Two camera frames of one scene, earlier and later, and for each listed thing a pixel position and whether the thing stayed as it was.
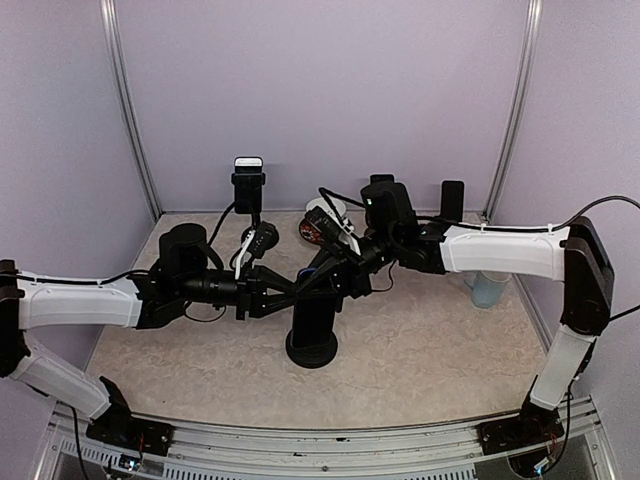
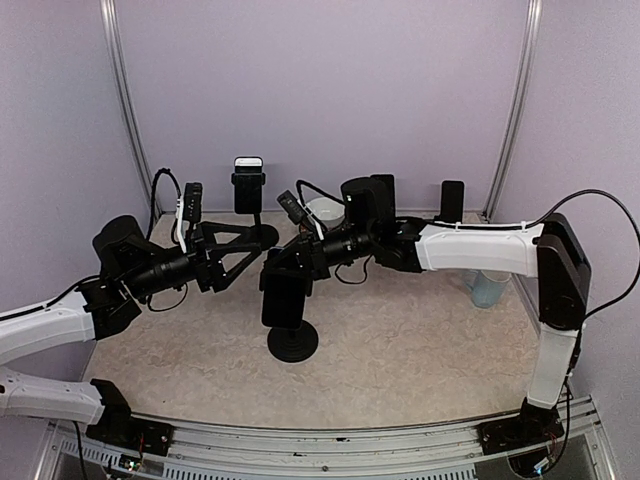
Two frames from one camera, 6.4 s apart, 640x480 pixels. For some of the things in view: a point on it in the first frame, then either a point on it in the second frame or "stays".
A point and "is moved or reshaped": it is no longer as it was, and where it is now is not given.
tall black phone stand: x=312 y=357 → x=292 y=345
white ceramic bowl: x=322 y=203 stays
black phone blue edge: x=314 y=314 is moved or reshaped
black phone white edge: x=248 y=184 stays
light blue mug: x=487 y=288 stays
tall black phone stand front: x=248 y=191 stays
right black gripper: x=349 y=274 → x=317 y=269
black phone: x=452 y=200 stays
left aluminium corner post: x=108 y=11 stays
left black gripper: x=251 y=292 → x=209 y=271
